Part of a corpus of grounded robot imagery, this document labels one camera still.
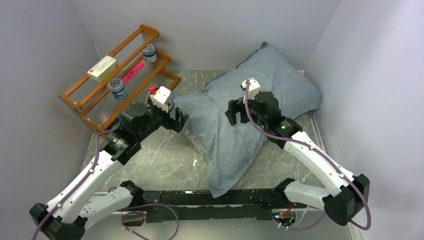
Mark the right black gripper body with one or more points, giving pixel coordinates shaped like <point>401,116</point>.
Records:
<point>251,106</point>

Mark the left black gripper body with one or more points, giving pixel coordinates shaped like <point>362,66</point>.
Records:
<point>159,117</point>

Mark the patchwork green beige pillowcase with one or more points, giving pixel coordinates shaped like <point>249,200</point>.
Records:
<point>195,144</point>

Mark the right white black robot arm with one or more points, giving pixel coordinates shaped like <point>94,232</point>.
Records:
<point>344,195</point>

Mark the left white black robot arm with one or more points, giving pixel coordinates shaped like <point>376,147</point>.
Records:
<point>120,145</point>

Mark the wooden tiered shelf rack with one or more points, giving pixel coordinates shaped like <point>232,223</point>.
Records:
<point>94,104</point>

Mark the near blue white jar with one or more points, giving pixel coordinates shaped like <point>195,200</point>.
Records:
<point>117,88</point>

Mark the blue white jar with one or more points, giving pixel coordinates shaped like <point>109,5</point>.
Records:
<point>149,53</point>
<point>117,88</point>

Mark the far blue white jar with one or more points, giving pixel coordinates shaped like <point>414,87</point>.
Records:
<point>149,53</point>

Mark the white cardboard box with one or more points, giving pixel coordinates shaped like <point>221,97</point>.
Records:
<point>100,71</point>

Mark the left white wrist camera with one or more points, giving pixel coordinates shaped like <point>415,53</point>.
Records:
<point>161,97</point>

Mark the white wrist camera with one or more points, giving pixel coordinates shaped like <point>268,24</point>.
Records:
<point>251,87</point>
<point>161,97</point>

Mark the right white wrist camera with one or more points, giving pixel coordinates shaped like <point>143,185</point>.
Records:
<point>251,87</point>

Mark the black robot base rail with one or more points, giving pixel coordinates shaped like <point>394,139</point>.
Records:
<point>167,205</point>

